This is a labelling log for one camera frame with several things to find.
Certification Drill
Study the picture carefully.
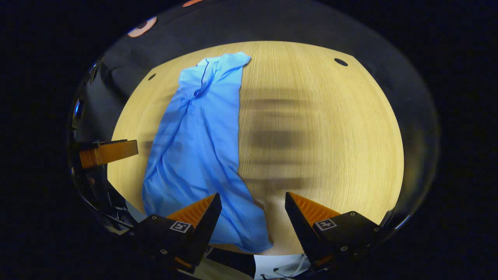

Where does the light blue T-shirt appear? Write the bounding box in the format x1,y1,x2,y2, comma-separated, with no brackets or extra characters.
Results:
142,51,274,253

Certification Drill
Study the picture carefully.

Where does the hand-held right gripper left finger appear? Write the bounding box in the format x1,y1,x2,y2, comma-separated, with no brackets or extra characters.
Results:
124,193,223,273

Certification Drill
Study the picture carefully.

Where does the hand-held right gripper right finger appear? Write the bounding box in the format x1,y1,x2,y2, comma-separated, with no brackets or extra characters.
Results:
284,192,384,270

